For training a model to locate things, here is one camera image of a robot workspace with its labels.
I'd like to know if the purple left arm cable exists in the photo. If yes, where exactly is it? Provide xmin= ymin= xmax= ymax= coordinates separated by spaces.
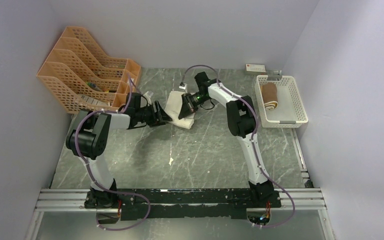
xmin=74 ymin=74 xmax=152 ymax=232

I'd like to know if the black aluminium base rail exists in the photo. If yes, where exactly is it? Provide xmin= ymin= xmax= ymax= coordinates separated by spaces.
xmin=35 ymin=188 xmax=327 ymax=221

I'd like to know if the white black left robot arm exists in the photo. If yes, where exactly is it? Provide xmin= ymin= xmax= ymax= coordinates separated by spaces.
xmin=65 ymin=92 xmax=172 ymax=209

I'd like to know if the orange plastic file organizer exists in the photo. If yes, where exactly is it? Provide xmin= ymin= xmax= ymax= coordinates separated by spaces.
xmin=36 ymin=26 xmax=142 ymax=114

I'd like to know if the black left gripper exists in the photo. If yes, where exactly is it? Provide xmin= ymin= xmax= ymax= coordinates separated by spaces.
xmin=136 ymin=100 xmax=173 ymax=128

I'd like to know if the yellow brown bear towel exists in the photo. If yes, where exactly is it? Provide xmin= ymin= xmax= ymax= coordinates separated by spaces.
xmin=260 ymin=82 xmax=279 ymax=111

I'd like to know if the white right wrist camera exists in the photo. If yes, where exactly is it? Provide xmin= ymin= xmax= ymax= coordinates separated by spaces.
xmin=178 ymin=82 xmax=188 ymax=93

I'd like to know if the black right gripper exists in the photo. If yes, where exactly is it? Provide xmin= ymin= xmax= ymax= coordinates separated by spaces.
xmin=178 ymin=92 xmax=209 ymax=120

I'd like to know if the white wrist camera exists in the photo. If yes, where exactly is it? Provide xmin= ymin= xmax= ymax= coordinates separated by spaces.
xmin=178 ymin=82 xmax=188 ymax=93
xmin=142 ymin=90 xmax=154 ymax=105

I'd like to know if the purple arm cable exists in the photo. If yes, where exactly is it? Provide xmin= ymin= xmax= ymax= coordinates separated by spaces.
xmin=182 ymin=64 xmax=296 ymax=230
xmin=74 ymin=74 xmax=152 ymax=232

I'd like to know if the white perforated plastic basket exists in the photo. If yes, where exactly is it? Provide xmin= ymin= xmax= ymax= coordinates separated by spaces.
xmin=254 ymin=75 xmax=309 ymax=128

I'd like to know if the white terry towel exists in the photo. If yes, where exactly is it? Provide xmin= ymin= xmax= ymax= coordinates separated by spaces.
xmin=164 ymin=90 xmax=195 ymax=130

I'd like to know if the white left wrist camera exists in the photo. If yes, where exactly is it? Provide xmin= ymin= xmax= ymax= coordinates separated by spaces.
xmin=142 ymin=90 xmax=154 ymax=105

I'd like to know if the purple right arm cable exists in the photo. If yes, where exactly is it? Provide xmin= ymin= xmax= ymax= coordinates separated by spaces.
xmin=182 ymin=64 xmax=296 ymax=230

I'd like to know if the white red small box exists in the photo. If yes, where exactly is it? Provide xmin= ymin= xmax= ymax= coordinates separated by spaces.
xmin=245 ymin=64 xmax=267 ymax=73

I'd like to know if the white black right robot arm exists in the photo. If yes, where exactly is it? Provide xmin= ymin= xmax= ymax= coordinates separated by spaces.
xmin=178 ymin=72 xmax=278 ymax=207

